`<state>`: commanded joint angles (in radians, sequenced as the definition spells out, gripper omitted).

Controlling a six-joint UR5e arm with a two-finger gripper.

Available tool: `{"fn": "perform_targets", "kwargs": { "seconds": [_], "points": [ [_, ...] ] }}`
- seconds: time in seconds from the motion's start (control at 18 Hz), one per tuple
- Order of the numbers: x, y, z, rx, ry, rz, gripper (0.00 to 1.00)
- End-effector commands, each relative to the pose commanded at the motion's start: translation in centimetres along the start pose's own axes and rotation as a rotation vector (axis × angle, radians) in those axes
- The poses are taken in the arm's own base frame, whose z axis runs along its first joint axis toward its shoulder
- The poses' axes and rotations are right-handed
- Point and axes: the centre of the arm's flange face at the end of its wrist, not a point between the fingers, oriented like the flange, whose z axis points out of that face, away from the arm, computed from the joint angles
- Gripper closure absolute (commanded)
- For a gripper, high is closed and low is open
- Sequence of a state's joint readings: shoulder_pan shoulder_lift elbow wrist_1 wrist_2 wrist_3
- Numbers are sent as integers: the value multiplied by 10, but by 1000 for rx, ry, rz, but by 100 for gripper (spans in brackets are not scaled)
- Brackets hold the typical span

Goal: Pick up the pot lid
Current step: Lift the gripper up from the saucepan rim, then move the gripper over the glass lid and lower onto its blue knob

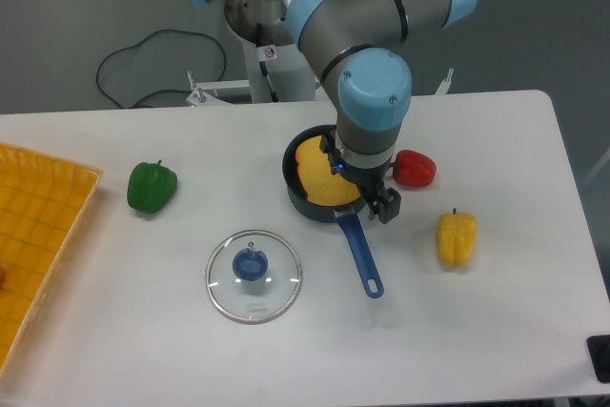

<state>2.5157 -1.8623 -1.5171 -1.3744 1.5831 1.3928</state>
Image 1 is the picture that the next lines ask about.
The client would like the dark blue pot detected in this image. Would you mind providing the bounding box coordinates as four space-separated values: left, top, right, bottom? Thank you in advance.
282 125 384 298

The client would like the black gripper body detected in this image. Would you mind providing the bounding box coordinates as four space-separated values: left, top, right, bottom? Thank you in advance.
320 133 395 195

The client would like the black device at table edge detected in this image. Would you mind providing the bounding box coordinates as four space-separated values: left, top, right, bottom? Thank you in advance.
586 335 610 384

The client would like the black cable on floor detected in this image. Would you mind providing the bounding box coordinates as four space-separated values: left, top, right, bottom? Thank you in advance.
95 28 227 110

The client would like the yellow bell pepper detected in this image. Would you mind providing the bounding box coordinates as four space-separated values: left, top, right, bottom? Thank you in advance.
437 208 478 268

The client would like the red bell pepper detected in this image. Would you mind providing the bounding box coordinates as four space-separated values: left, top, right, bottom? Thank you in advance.
392 150 437 188

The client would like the yellow food in pot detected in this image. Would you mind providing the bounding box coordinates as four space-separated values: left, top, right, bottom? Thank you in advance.
295 135 360 207

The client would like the glass pot lid blue knob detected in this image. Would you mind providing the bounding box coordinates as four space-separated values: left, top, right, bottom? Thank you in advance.
205 229 305 325

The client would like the green bell pepper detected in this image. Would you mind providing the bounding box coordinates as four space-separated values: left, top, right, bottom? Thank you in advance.
126 160 178 214

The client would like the yellow woven basket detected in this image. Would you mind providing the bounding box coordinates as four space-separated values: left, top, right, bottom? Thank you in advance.
1 143 103 371

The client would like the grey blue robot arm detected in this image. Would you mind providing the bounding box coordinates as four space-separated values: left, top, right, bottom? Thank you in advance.
190 0 478 223

